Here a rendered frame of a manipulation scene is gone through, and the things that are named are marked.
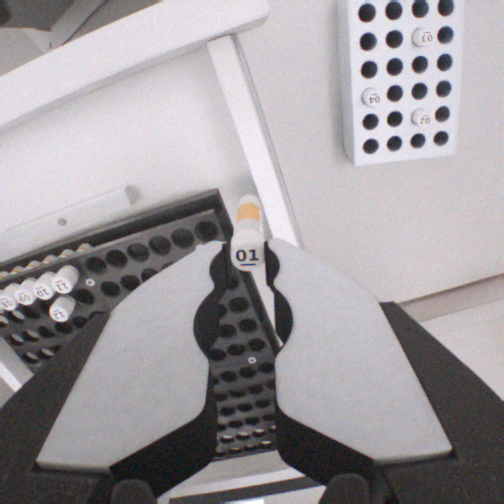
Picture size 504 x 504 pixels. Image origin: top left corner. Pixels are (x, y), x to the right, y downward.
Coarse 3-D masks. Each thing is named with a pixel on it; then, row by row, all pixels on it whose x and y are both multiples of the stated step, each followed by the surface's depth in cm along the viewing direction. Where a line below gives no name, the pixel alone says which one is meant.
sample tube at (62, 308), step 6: (60, 300) 23; (66, 300) 23; (72, 300) 23; (54, 306) 22; (60, 306) 22; (66, 306) 23; (72, 306) 23; (54, 312) 22; (60, 312) 22; (66, 312) 22; (54, 318) 23; (60, 318) 23; (66, 318) 23
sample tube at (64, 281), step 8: (80, 248) 24; (88, 248) 24; (64, 272) 22; (72, 272) 22; (56, 280) 21; (64, 280) 21; (72, 280) 22; (56, 288) 22; (64, 288) 22; (72, 288) 22
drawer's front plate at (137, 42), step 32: (192, 0) 13; (224, 0) 13; (256, 0) 13; (96, 32) 14; (128, 32) 14; (160, 32) 14; (192, 32) 14; (224, 32) 15; (32, 64) 14; (64, 64) 14; (96, 64) 14; (128, 64) 14; (0, 96) 15; (32, 96) 15; (64, 96) 16; (0, 128) 18
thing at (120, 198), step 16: (112, 192) 26; (128, 192) 26; (64, 208) 27; (80, 208) 26; (96, 208) 26; (112, 208) 26; (32, 224) 27; (48, 224) 27; (64, 224) 26; (80, 224) 27; (16, 240) 27; (32, 240) 27
